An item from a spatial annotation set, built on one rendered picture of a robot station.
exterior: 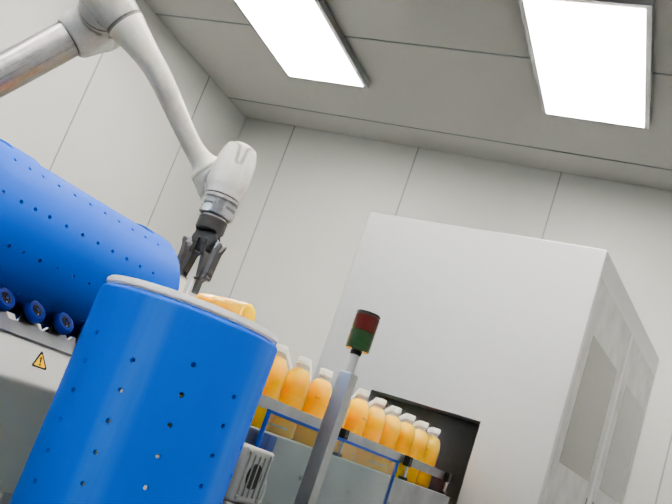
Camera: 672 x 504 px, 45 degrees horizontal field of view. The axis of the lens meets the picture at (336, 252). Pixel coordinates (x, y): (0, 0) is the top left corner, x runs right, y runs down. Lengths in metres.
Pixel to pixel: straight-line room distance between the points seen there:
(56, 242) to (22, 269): 0.08
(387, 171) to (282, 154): 0.98
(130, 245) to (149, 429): 0.66
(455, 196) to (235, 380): 5.34
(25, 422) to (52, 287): 0.26
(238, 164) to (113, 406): 1.07
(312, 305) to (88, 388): 5.33
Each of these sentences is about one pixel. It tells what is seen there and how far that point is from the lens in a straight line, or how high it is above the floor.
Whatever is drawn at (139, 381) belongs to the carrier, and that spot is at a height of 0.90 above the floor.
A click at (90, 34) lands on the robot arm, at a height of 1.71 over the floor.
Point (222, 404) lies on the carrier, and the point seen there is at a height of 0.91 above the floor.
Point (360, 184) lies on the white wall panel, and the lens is 6.69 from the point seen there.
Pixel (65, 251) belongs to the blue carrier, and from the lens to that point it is 1.60.
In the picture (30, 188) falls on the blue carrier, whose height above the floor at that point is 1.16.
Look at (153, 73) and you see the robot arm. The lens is 2.18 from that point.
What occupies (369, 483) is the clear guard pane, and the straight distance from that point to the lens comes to 2.54.
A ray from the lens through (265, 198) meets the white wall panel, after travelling 6.96.
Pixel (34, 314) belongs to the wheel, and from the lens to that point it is 1.62.
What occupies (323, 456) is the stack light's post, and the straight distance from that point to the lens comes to 2.03.
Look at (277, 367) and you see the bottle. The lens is 2.15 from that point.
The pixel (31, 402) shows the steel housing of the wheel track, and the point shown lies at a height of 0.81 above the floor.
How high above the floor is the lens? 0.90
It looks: 13 degrees up
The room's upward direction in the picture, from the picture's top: 20 degrees clockwise
